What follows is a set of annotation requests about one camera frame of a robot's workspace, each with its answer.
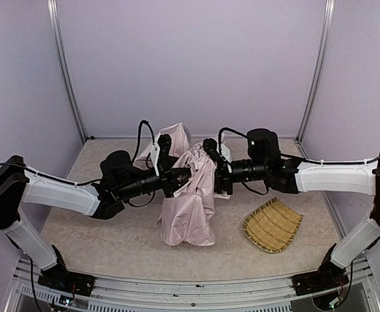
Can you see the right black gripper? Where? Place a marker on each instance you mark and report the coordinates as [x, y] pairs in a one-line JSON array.
[[222, 174]]

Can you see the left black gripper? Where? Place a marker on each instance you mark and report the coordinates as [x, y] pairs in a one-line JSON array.
[[168, 177]]

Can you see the pink and black folding umbrella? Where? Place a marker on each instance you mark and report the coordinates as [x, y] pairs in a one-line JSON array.
[[185, 217]]

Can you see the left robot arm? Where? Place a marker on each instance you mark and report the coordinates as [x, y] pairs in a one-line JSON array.
[[102, 200]]

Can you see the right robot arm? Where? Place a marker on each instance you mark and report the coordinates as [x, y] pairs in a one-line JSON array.
[[291, 175]]

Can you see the woven bamboo tray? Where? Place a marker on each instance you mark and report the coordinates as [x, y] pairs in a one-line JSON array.
[[273, 226]]

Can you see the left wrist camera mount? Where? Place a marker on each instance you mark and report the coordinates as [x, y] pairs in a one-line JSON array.
[[159, 154]]

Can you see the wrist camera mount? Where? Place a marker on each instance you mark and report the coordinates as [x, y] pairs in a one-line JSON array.
[[159, 154], [220, 154]]

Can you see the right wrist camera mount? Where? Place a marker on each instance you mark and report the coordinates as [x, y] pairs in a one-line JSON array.
[[220, 154]]

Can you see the aluminium front rail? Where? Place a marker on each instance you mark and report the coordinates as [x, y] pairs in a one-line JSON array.
[[275, 293]]

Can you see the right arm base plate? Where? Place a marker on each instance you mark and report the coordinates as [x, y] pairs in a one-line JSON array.
[[314, 282]]

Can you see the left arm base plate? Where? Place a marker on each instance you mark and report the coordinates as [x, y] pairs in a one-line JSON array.
[[69, 282]]

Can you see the right aluminium corner post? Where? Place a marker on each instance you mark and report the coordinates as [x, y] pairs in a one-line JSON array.
[[318, 70]]

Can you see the aluminium corner post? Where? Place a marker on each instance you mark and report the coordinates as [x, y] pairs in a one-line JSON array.
[[65, 72], [318, 70]]

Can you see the left aluminium corner post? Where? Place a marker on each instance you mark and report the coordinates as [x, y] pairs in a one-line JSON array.
[[65, 72]]

